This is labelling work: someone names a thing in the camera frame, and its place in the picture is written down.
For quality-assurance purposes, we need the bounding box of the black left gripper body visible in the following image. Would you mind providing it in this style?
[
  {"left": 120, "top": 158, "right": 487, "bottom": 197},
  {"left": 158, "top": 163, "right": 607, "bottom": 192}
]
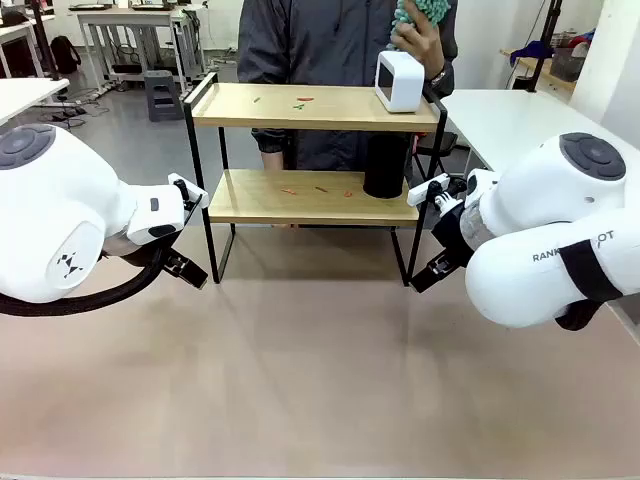
[{"left": 105, "top": 233, "right": 175, "bottom": 271}]

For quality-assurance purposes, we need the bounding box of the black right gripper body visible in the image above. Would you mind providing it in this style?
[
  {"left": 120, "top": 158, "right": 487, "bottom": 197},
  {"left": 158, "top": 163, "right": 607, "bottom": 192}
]
[{"left": 431, "top": 200, "right": 477, "bottom": 267}]

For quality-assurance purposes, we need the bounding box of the teal chenille duster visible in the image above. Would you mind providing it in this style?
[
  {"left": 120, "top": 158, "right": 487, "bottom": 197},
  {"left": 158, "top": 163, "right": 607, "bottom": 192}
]
[{"left": 386, "top": 0, "right": 454, "bottom": 52}]

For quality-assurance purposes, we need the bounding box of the person's hand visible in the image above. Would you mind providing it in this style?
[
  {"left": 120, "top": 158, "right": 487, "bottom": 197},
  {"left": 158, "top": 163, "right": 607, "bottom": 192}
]
[{"left": 393, "top": 0, "right": 447, "bottom": 81}]

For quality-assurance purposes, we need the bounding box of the black chair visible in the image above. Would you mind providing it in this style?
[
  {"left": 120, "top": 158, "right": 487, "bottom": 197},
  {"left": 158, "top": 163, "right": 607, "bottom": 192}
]
[{"left": 415, "top": 131, "right": 459, "bottom": 174}]

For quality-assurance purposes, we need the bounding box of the black cylinder speaker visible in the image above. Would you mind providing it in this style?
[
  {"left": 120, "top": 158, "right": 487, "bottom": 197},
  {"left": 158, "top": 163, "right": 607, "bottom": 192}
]
[{"left": 362, "top": 133, "right": 410, "bottom": 200}]

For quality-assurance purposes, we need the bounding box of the large white table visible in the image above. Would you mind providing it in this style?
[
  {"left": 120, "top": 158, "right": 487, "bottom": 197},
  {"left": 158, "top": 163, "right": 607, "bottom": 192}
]
[{"left": 438, "top": 89, "right": 617, "bottom": 182}]

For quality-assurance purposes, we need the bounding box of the grey step stool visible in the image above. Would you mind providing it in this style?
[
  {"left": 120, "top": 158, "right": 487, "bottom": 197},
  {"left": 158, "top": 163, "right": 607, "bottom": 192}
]
[{"left": 143, "top": 69, "right": 185, "bottom": 123}]

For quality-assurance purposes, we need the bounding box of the white cube device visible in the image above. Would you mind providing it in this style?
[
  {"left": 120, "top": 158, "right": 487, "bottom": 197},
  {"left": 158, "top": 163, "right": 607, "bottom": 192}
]
[{"left": 375, "top": 49, "right": 427, "bottom": 114}]

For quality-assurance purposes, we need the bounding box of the white side table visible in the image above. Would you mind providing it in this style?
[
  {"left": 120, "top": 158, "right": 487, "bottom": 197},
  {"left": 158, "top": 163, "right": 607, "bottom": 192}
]
[{"left": 0, "top": 77, "right": 71, "bottom": 127}]

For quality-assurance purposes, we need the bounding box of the wooden bench with clutter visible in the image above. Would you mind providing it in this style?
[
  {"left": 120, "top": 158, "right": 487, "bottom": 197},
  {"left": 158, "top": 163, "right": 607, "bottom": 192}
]
[{"left": 499, "top": 27, "right": 597, "bottom": 92}]

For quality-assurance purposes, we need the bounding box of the black backpack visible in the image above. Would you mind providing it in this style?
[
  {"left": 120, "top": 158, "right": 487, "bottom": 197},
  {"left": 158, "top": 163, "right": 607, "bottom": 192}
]
[{"left": 49, "top": 35, "right": 82, "bottom": 75}]

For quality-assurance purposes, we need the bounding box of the black stand pole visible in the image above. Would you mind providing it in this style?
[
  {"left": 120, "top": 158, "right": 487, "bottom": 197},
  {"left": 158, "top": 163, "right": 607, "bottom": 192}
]
[
  {"left": 30, "top": 0, "right": 62, "bottom": 82},
  {"left": 528, "top": 0, "right": 563, "bottom": 94}
]

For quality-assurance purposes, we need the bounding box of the white desk with metal legs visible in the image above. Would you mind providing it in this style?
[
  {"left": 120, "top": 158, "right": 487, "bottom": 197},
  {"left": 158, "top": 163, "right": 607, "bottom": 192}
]
[{"left": 68, "top": 2, "right": 207, "bottom": 94}]

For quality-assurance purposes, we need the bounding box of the person in dark jacket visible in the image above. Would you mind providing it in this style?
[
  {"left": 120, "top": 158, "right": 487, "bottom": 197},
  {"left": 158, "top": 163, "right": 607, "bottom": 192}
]
[{"left": 236, "top": 0, "right": 459, "bottom": 172}]

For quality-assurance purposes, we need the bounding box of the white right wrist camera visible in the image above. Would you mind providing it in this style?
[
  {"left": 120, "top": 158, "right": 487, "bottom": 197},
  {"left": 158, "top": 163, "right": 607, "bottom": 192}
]
[{"left": 406, "top": 172, "right": 451, "bottom": 208}]

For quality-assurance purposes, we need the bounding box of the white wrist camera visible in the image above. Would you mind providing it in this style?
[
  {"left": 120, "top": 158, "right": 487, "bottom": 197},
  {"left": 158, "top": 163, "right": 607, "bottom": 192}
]
[
  {"left": 406, "top": 172, "right": 451, "bottom": 208},
  {"left": 167, "top": 172, "right": 210, "bottom": 202}
]

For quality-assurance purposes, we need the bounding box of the black braided cable sleeve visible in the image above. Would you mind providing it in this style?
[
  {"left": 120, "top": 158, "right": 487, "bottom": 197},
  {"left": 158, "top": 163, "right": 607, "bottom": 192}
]
[{"left": 0, "top": 248, "right": 167, "bottom": 318}]

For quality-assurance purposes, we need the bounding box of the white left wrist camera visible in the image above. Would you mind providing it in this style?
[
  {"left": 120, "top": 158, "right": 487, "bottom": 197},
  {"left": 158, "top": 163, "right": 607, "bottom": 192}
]
[{"left": 167, "top": 172, "right": 210, "bottom": 202}]

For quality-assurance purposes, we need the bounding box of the black strap on arm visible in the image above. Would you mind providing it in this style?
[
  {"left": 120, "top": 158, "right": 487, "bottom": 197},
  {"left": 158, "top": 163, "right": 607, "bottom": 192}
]
[{"left": 555, "top": 238, "right": 625, "bottom": 332}]

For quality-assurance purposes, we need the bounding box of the two-tier wooden shelf black frame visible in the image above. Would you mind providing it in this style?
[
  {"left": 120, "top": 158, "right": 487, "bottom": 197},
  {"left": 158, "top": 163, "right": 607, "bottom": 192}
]
[{"left": 182, "top": 72, "right": 450, "bottom": 289}]

